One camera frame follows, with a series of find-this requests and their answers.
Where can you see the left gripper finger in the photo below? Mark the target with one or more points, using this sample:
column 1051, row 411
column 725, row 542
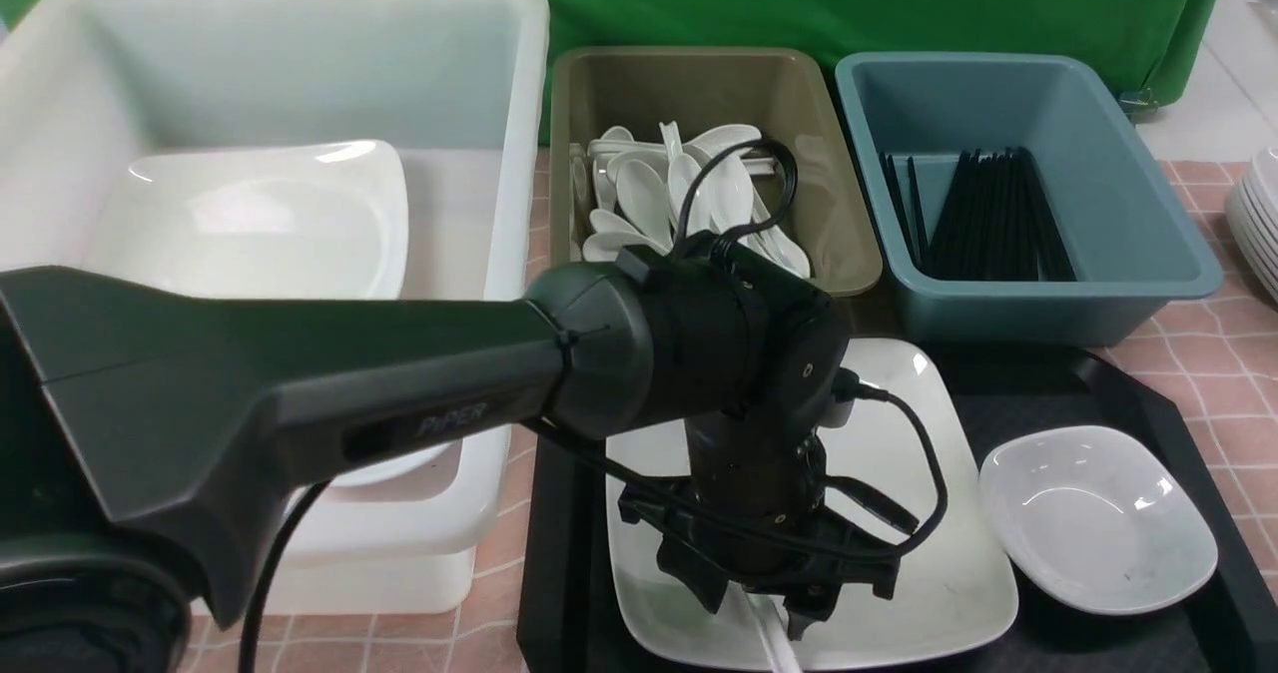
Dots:
column 697, row 566
column 807, row 604

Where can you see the small white bowl in tub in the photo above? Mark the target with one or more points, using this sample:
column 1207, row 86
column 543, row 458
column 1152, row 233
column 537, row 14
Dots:
column 388, row 471

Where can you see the blue plastic bin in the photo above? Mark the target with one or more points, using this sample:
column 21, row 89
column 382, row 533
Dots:
column 1130, row 240

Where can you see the white square plate in tub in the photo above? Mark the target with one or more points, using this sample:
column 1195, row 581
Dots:
column 324, row 221

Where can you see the white square rice plate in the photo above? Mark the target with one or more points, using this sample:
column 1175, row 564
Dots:
column 955, row 592

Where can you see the white ceramic soup spoon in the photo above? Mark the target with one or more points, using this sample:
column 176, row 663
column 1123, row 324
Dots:
column 771, row 627

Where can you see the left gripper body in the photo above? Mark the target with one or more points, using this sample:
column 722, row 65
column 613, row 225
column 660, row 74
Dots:
column 764, row 492

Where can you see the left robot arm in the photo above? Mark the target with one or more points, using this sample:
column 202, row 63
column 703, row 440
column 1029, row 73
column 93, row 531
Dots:
column 159, row 449

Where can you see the large white plastic tub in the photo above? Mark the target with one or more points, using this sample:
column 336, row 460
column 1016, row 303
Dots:
column 469, row 204

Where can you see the small white bowl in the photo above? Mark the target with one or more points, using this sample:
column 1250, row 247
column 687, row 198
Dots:
column 388, row 471
column 1093, row 518

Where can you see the olive green plastic bin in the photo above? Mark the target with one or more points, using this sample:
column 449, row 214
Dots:
column 780, row 91

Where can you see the stack of white plates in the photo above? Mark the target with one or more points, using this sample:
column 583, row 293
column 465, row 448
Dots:
column 1251, row 214

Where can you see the bundle of black chopsticks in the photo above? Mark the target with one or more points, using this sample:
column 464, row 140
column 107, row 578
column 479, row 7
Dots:
column 994, row 222

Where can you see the pink checkered tablecloth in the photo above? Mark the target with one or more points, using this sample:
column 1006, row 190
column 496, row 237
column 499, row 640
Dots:
column 1214, row 359

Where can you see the black plastic serving tray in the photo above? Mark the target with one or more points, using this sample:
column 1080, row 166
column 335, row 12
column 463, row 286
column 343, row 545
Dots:
column 569, row 619

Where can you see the pile of white spoons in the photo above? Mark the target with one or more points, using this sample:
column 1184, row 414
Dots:
column 659, row 193

